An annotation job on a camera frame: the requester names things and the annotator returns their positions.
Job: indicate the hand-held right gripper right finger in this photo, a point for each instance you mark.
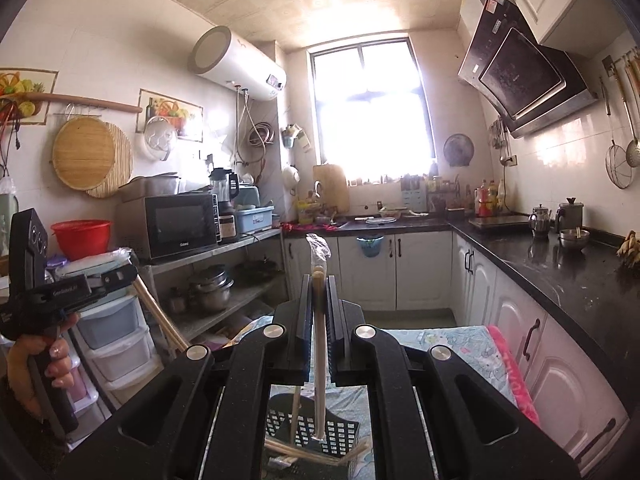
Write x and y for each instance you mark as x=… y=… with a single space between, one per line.
x=334 y=325

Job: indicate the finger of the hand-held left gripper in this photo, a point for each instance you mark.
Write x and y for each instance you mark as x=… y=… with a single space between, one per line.
x=112 y=277

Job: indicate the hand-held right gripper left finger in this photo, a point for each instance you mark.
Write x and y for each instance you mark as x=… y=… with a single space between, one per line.
x=305 y=325

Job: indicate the wooden chopstick pair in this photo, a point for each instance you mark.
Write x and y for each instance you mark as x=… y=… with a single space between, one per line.
x=160 y=315
x=320 y=360
x=295 y=410

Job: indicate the green plastic basket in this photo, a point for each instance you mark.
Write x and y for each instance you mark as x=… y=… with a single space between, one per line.
x=345 y=432

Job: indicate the pile of wooden chopsticks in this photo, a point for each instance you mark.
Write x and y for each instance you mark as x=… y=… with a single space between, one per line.
x=300 y=452

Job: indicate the row of hanging utensils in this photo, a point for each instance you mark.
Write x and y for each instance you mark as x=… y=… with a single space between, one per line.
x=632 y=152

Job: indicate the person's left hand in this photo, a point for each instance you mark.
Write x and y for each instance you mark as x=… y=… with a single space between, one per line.
x=25 y=365

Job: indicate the red plastic basin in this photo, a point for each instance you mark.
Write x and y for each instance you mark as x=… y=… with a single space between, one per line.
x=80 y=237

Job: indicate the plastic drawer unit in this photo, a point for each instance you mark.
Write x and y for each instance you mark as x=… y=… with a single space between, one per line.
x=115 y=330

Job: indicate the black wok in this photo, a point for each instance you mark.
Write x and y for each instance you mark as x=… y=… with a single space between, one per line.
x=262 y=267

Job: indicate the black microwave oven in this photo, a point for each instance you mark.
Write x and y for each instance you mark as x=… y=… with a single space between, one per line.
x=175 y=225

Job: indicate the blue hanging bin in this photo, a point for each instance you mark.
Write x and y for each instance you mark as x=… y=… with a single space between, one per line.
x=370 y=249

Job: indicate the red cloth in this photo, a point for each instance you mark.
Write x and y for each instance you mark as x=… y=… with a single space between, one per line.
x=310 y=227

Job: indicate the stacked steel pots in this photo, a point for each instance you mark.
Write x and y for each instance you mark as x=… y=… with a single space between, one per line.
x=210 y=290

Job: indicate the kitchen shelf rack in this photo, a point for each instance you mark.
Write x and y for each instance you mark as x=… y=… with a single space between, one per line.
x=250 y=240

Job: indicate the white base cabinets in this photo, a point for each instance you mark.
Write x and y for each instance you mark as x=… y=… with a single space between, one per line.
x=425 y=265

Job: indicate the round bamboo board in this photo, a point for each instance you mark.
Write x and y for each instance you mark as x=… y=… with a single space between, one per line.
x=82 y=155

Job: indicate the round woven mat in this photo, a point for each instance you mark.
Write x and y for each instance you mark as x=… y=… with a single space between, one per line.
x=125 y=160

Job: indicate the blue dish rack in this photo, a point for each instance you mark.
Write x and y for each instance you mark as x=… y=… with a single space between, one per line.
x=255 y=217

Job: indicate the wooden cutting board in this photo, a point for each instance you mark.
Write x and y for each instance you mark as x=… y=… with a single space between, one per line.
x=332 y=185

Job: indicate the black blender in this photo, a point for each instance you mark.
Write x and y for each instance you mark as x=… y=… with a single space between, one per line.
x=222 y=185

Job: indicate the white round plastic cover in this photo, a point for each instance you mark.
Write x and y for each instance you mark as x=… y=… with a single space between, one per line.
x=160 y=137

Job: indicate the white hanging pot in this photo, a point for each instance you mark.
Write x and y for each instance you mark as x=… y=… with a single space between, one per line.
x=291 y=177

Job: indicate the white knife holder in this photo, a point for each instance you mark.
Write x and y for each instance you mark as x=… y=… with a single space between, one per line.
x=414 y=200

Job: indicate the wooden rolling pin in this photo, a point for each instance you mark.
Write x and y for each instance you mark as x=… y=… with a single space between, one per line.
x=75 y=100

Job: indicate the pink blanket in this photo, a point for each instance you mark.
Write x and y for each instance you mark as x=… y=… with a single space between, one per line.
x=515 y=375

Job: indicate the teal hanging holder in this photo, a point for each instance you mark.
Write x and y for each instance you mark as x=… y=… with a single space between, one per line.
x=292 y=137

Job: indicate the red white jar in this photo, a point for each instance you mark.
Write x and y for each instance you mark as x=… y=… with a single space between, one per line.
x=482 y=205

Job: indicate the yellow oil bottle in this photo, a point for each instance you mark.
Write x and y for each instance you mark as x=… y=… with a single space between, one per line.
x=496 y=200

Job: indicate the kitchen window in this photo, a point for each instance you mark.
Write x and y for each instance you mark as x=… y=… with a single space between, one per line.
x=370 y=110

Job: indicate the small steel kettle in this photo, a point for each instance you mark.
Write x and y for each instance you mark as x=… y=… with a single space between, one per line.
x=540 y=222

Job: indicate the black kitchen countertop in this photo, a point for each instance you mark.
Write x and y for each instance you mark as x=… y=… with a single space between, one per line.
x=575 y=280

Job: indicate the hanging metal spoons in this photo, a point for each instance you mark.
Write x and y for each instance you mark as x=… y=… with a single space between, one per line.
x=497 y=137

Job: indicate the white water heater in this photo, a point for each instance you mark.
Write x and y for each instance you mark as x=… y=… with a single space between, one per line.
x=235 y=60

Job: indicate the steel bowl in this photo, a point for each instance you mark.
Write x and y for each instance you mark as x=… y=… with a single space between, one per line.
x=575 y=240

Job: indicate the steel jug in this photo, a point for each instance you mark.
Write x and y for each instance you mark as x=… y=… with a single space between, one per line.
x=569 y=215

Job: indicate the bunch of bananas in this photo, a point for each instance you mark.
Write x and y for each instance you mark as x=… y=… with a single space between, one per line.
x=631 y=250

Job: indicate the black range hood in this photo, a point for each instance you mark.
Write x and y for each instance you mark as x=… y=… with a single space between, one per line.
x=525 y=75

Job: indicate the fruit wall poster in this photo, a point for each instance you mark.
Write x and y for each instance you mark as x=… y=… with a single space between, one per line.
x=25 y=80
x=190 y=115

